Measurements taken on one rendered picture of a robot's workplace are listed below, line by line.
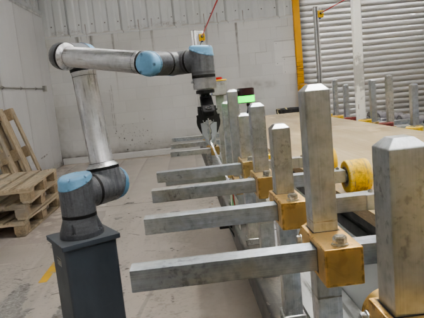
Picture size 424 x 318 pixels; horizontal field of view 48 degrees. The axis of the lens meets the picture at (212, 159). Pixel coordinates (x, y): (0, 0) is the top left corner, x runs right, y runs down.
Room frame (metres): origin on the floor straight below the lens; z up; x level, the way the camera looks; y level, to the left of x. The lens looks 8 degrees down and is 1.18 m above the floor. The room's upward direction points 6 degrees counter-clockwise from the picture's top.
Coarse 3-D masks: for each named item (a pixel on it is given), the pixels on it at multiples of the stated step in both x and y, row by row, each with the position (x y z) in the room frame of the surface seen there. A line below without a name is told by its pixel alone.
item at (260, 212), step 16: (352, 192) 0.88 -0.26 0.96; (368, 192) 0.86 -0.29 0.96; (208, 208) 0.86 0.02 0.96; (224, 208) 0.85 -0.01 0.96; (240, 208) 0.84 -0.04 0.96; (256, 208) 0.84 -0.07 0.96; (272, 208) 0.84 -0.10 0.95; (352, 208) 0.85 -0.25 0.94; (368, 208) 0.85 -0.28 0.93; (144, 224) 0.83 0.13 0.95; (160, 224) 0.83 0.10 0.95; (176, 224) 0.83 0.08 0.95; (192, 224) 0.83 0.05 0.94; (208, 224) 0.84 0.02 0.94; (224, 224) 0.84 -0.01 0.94; (240, 224) 0.84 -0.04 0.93
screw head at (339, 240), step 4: (336, 236) 0.57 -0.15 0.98; (340, 236) 0.57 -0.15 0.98; (344, 236) 0.57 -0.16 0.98; (336, 240) 0.57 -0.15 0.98; (340, 240) 0.57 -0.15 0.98; (344, 240) 0.57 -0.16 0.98; (332, 244) 0.57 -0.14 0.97; (336, 244) 0.57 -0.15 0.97; (340, 244) 0.57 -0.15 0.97; (344, 244) 0.57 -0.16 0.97
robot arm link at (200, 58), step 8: (192, 48) 1.79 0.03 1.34; (200, 48) 1.78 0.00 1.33; (208, 48) 1.79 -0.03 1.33; (184, 56) 1.82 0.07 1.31; (192, 56) 1.79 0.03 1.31; (200, 56) 1.78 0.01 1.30; (208, 56) 1.78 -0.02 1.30; (184, 64) 1.82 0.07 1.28; (192, 64) 1.80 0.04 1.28; (200, 64) 1.78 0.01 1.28; (208, 64) 1.78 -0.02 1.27; (192, 72) 1.80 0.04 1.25; (200, 72) 1.78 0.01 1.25; (208, 72) 1.78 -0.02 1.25
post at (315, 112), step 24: (312, 96) 0.63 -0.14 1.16; (312, 120) 0.63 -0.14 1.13; (312, 144) 0.63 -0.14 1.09; (312, 168) 0.63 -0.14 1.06; (312, 192) 0.63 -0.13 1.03; (312, 216) 0.63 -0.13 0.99; (336, 216) 0.63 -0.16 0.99; (312, 288) 0.66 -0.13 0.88; (336, 288) 0.63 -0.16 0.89; (336, 312) 0.63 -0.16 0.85
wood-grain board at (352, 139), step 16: (336, 128) 2.60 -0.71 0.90; (352, 128) 2.53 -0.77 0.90; (368, 128) 2.45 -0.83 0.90; (384, 128) 2.38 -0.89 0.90; (400, 128) 2.32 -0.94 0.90; (336, 144) 1.96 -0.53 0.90; (352, 144) 1.92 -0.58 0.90; (368, 144) 1.87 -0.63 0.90; (368, 160) 1.52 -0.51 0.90; (336, 192) 1.15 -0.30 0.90
